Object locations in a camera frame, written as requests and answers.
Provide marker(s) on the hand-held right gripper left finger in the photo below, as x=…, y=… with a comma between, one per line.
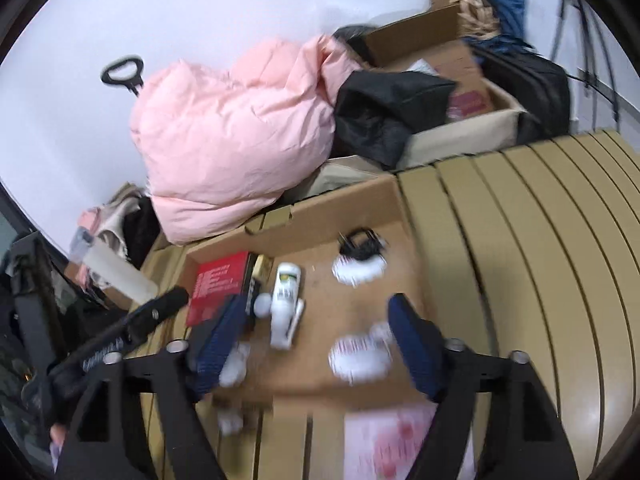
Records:
x=220, y=345

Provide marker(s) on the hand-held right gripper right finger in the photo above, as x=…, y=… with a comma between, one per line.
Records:
x=415, y=345

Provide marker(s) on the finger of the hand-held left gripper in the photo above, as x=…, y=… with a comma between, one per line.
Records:
x=160, y=307

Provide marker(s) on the red and green box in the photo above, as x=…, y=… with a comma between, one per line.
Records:
x=215, y=285

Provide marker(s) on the white tube bottle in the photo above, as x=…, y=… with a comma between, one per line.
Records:
x=286, y=285

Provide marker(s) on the shallow cardboard tray box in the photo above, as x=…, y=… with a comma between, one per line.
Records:
x=320, y=320

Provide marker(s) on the person's left forearm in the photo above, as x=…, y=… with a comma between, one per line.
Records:
x=57, y=435

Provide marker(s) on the small white case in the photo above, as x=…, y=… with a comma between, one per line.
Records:
x=233, y=366

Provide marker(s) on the white thermos bottle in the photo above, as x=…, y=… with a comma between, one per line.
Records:
x=120, y=272

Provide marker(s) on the small white ball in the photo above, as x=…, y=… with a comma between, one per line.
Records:
x=262, y=305

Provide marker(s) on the white round sticker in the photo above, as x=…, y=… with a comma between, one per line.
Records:
x=357, y=357

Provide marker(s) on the small white object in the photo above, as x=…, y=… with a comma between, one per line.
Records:
x=230, y=422

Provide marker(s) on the dark garment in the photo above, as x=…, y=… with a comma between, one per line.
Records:
x=142, y=230

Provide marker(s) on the small white plastic piece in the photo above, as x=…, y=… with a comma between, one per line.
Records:
x=296, y=317

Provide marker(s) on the white round packet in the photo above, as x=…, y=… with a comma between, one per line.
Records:
x=357, y=272

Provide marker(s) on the beige garment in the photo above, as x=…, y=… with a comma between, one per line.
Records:
x=117, y=220

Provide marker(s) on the pink and white packet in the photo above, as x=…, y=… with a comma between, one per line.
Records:
x=390, y=440

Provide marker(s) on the pink bag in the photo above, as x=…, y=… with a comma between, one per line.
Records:
x=87, y=220

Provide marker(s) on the pink down jacket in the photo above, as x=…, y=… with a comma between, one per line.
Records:
x=225, y=135

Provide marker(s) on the cardboard box with red label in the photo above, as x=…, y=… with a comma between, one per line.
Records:
x=480, y=125

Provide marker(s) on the black jacket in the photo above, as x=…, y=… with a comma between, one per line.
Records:
x=390, y=110

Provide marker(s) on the black backpack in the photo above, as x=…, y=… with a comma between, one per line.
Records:
x=540, y=90

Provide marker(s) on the black tripod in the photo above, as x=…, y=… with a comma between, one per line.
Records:
x=590, y=79

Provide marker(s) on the grey garment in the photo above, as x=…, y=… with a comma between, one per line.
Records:
x=350, y=32

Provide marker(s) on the wicker ball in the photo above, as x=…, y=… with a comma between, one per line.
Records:
x=475, y=15

